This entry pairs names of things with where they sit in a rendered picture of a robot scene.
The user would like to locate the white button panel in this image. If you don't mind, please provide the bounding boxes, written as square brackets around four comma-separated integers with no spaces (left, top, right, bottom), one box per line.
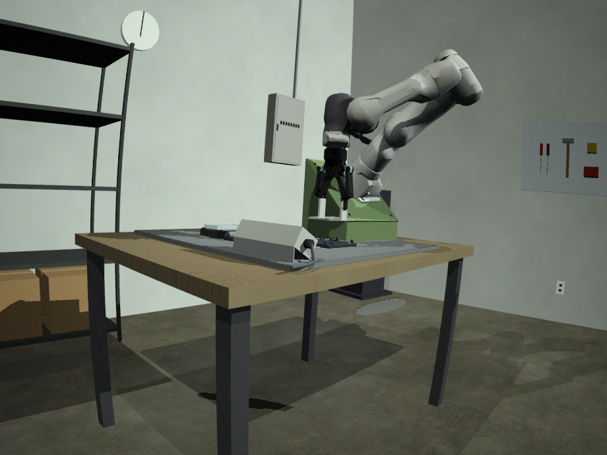
[233,219,318,269]

